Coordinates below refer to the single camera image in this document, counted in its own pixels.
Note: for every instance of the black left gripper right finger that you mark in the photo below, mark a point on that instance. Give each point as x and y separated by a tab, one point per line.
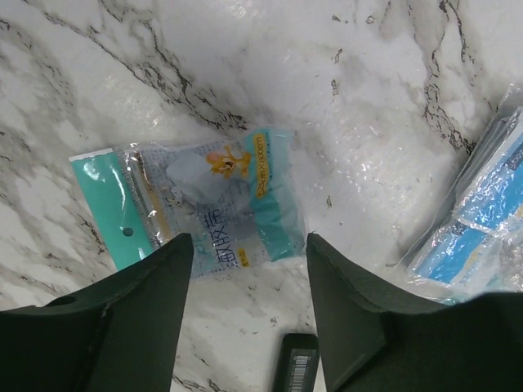
375	336

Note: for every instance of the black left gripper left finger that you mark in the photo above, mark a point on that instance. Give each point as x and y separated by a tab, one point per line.
118	334

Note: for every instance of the small teal bandage packet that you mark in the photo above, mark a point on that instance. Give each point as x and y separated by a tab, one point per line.
234	197

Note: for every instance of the black orange highlighter marker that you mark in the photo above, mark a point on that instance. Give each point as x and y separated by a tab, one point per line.
297	365

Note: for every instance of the blue alcohol pad sachets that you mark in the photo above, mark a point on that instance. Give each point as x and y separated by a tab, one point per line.
474	243

